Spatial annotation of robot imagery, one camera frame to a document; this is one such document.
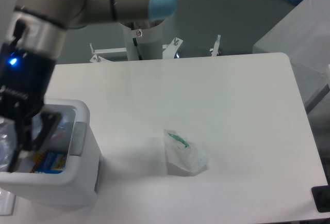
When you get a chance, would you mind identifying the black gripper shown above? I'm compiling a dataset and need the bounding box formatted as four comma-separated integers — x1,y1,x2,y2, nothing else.
0,42,63,173

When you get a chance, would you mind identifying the clear plastic wrapper bag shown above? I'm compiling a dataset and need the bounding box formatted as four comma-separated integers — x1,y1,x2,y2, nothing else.
163,129,209,173

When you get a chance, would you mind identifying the clear plastic water bottle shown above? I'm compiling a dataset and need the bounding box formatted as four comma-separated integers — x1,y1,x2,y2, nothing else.
1,118,20,173

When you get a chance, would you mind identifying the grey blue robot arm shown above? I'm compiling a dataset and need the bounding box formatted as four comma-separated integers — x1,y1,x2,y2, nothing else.
1,0,176,172

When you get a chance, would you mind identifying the white plastic trash can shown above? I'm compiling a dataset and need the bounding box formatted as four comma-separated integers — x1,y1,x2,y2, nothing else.
1,99,103,205

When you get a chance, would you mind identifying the blue yellow snack package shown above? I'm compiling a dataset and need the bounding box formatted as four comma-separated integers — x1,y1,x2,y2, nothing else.
30,150,68,174

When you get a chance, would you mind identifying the clear plastic sheet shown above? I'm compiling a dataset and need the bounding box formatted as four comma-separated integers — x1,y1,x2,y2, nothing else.
0,189,16,216

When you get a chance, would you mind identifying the grey covered side table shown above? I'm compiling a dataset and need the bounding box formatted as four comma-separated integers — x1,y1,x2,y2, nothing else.
252,0,329,112

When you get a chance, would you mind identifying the black device at edge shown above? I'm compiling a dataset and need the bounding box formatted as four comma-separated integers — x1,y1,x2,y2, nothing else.
311,185,329,213

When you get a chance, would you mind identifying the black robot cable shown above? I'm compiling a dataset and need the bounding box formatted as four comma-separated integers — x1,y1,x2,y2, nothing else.
131,21,143,61

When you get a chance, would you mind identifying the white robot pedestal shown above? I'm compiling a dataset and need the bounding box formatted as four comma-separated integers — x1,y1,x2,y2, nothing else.
120,20,164,47

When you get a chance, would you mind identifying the white pedestal base frame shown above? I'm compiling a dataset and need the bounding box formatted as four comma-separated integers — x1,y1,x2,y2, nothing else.
89,34,222,63

